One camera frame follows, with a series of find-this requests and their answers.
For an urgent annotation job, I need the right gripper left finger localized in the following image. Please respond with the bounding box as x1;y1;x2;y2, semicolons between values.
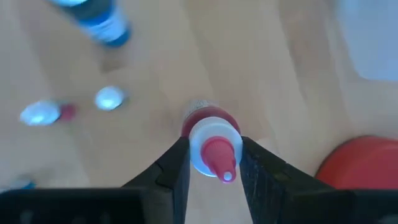
121;136;192;224

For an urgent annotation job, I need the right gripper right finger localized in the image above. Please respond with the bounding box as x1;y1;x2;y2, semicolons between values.
238;135;355;224

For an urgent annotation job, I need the large pink-capped red bottle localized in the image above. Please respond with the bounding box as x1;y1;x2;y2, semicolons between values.
180;99;244;184

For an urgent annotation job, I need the small food coloring bottle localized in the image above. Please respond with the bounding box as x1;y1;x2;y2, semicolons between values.
94;85;127;112

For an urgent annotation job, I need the red desk lamp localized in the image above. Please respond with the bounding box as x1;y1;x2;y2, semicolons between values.
315;134;398;191

